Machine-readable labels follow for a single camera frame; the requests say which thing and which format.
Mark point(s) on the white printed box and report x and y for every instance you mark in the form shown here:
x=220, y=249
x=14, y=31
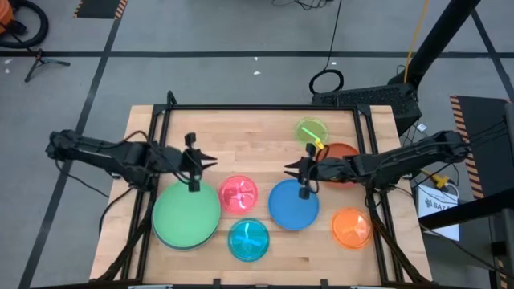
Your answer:
x=439, y=208

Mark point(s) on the black hazard-striped floor mat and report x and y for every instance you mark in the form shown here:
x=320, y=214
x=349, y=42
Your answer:
x=482, y=136
x=98, y=8

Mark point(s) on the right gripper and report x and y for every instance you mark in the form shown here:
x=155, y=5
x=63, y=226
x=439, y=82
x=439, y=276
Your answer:
x=325, y=168

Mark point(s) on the orange translucent plate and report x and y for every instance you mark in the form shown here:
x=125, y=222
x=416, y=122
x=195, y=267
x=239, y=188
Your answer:
x=352, y=229

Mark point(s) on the red-orange opaque plate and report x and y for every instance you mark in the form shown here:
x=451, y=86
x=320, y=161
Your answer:
x=341, y=150

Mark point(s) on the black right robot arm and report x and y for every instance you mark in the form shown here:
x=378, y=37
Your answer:
x=401, y=160

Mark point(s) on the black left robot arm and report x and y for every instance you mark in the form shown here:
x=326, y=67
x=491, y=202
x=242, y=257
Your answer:
x=100, y=154

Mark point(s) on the teal translucent plate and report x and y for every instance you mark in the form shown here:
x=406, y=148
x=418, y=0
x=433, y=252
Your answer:
x=249, y=241

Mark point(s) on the large light green plate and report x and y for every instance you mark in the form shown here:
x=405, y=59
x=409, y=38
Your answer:
x=182, y=216

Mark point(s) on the yellow tape piece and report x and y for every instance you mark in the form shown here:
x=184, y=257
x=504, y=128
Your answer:
x=319, y=144

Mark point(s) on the large dark green plate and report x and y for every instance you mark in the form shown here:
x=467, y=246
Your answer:
x=210, y=237

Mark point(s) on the black tripod stand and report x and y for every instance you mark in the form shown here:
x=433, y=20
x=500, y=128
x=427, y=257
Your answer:
x=40, y=62

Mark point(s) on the pink translucent plate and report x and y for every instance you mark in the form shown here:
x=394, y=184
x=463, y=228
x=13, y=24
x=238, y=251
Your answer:
x=239, y=196

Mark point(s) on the black slanted pole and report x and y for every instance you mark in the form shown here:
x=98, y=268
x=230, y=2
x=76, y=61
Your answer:
x=437, y=40

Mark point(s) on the blue opaque plate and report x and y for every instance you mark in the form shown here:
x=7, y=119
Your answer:
x=291, y=208

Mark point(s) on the lime translucent plate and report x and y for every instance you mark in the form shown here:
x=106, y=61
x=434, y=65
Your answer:
x=307, y=126

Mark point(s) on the black crossbeam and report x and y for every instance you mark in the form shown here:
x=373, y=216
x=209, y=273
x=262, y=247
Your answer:
x=466, y=210

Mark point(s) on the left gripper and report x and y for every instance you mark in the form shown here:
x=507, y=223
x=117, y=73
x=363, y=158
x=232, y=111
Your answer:
x=180, y=160

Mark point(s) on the orange vacuum cleaner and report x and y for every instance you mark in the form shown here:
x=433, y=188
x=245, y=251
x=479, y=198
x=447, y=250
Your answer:
x=5, y=14

